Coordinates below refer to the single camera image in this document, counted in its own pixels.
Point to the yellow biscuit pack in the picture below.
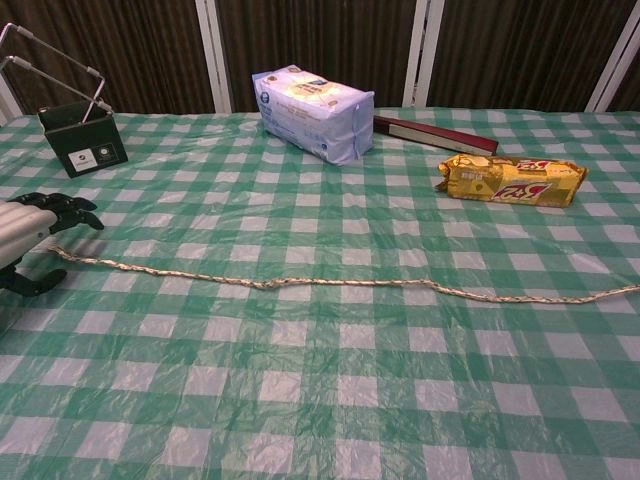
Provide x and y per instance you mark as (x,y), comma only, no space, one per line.
(510,182)

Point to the blue white tissue pack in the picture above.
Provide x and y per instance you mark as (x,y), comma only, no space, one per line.
(310,115)

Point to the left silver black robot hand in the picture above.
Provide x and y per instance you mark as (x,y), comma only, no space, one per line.
(20,225)

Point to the green checked plastic tablecloth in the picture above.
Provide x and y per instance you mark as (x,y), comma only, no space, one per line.
(320,390)

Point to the black open box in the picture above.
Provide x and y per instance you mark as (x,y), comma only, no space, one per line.
(85,150)

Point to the white partition post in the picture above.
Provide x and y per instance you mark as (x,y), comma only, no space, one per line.
(421,50)
(214,60)
(615,75)
(6,100)

